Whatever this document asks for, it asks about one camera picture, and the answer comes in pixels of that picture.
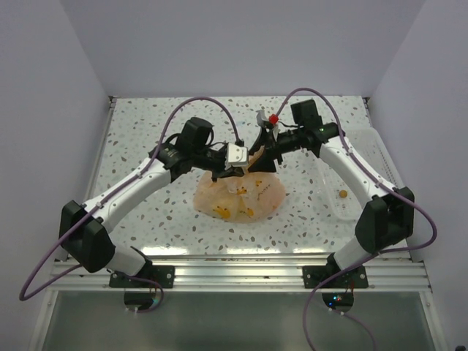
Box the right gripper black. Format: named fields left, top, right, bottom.
left=247, top=125, right=305, bottom=173

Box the orange translucent plastic bag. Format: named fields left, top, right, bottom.
left=193, top=167, right=286, bottom=223

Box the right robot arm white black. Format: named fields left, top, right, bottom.
left=248, top=99, right=415, bottom=287

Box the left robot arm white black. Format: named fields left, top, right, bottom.
left=59, top=117, right=249, bottom=287

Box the white plastic tray basket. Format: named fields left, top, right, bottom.
left=318, top=128, right=397, bottom=221

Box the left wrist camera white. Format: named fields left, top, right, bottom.
left=225, top=143, right=249, bottom=169

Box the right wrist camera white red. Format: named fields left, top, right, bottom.
left=256, top=109, right=279, bottom=133

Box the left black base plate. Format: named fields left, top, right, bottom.
left=109, top=265, right=176, bottom=289

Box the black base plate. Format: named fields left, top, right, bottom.
left=109, top=265, right=176, bottom=289
left=301, top=263, right=370, bottom=290

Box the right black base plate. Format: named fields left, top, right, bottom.
left=301, top=263, right=370, bottom=290

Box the aluminium rail frame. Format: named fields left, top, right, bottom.
left=43, top=95, right=436, bottom=351

